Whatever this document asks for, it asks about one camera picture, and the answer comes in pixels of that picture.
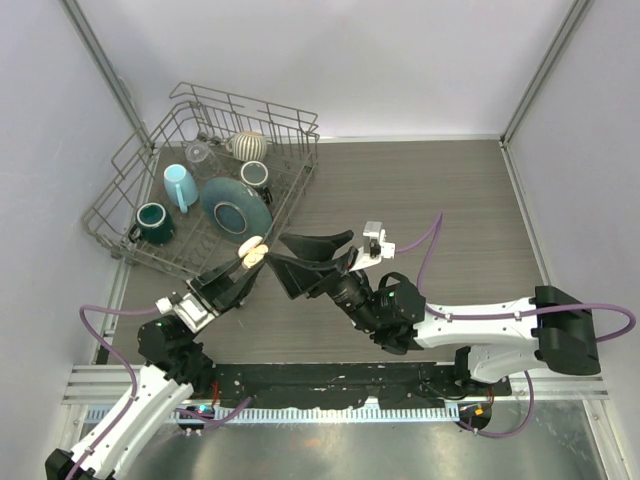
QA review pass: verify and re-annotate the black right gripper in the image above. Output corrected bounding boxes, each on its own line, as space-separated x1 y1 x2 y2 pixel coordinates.
264 230 382 334

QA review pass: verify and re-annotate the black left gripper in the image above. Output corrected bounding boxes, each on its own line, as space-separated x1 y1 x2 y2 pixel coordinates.
186 247 263 331

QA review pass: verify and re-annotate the beige earbud charging case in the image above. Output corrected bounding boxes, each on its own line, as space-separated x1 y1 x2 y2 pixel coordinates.
237 236 269 270

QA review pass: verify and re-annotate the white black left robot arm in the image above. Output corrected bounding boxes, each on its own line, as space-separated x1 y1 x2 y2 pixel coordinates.
45 258 264 479

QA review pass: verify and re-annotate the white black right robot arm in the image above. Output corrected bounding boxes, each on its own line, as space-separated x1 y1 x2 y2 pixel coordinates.
264 222 601 395

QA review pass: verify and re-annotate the teal ceramic plate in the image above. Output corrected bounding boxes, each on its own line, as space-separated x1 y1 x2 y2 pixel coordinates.
199 176 273 244

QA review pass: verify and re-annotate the dark green mug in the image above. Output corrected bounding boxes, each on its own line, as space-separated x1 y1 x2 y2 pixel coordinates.
127 202 175 246

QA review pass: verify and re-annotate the white rimmed teal cup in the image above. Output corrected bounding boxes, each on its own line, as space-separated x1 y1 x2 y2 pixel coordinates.
240 161 269 189

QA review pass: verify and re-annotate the light blue mug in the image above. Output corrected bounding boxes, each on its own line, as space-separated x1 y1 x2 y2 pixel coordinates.
163 164 199 214

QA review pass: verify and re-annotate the clear drinking glass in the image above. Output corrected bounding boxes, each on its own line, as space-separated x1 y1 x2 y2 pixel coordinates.
184 140 220 180

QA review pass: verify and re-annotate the striped beige mug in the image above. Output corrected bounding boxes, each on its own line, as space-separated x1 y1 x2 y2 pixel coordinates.
224 131 268 162

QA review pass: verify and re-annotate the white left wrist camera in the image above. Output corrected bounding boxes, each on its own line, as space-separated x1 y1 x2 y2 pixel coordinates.
155 293 215 334

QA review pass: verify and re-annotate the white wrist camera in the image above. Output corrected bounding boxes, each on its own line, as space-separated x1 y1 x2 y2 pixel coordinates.
155 293 215 334
349 221 396 271

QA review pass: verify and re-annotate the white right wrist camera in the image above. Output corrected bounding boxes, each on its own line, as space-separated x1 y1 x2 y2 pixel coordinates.
349 221 396 271

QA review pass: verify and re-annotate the grey wire dish rack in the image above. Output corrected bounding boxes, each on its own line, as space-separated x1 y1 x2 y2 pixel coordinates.
83 82 319 280

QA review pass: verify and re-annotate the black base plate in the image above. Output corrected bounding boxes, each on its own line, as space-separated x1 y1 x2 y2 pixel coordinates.
213 362 512 410

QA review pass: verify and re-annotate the white cable duct strip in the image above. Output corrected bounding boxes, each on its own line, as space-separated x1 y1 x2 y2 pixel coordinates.
149 405 461 424

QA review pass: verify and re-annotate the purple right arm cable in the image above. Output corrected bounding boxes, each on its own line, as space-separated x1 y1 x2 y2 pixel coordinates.
394 212 634 439

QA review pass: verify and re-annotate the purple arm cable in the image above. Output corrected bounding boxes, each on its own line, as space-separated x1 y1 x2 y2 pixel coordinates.
394 212 634 439
64 304 161 480

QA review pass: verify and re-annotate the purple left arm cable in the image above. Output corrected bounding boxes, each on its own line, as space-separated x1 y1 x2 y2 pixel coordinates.
64 304 161 480

